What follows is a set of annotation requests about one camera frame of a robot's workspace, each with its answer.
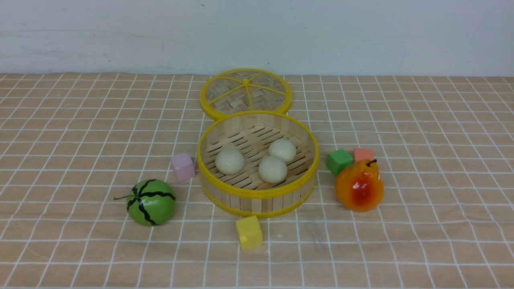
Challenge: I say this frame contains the bamboo steamer tray yellow rim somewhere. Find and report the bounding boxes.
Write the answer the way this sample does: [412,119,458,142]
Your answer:
[197,110,320,218]

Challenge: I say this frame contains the orange toy pear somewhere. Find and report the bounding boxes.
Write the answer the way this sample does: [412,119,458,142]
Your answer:
[335,159,384,212]

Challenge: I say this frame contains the pink cube block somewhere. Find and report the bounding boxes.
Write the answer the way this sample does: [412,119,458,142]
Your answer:
[171,153,195,182]

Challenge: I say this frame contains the yellow cube block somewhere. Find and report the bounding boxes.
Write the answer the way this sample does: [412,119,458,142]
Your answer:
[235,216,263,251]

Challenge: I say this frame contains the checkered orange tablecloth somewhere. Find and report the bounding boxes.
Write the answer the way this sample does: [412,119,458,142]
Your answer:
[0,73,514,289]

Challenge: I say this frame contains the bamboo steamer lid yellow rim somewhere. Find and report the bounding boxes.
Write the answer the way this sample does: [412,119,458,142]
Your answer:
[199,68,293,120]

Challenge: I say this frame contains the green cube block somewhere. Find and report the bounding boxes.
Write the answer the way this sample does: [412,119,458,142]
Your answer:
[325,149,354,176]

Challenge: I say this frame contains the white bun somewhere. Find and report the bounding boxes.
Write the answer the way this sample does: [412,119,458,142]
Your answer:
[258,156,288,183]
[268,138,297,163]
[215,148,245,175]

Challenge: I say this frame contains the orange cube block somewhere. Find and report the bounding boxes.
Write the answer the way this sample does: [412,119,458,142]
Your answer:
[353,147,374,163]

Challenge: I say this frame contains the green toy watermelon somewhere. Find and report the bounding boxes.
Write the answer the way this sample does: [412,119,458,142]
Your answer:
[114,179,176,226]

